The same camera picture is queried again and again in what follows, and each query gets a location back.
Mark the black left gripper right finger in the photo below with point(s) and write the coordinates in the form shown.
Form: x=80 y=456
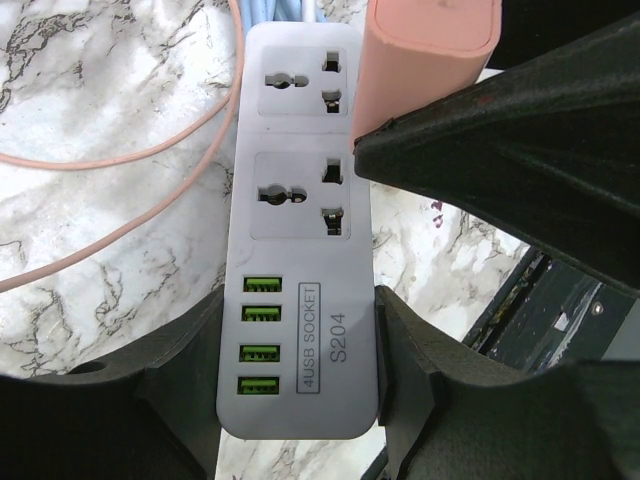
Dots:
x=452 y=413

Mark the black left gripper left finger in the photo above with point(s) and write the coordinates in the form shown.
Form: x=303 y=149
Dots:
x=144 y=411

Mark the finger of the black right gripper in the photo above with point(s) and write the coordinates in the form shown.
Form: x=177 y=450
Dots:
x=546 y=150

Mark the small pink plug adapter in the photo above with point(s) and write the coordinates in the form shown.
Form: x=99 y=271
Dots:
x=416 y=52

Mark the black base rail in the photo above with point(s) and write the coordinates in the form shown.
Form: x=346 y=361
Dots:
x=547 y=313

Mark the white green usb charger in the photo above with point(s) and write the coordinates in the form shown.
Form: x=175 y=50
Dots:
x=298 y=341

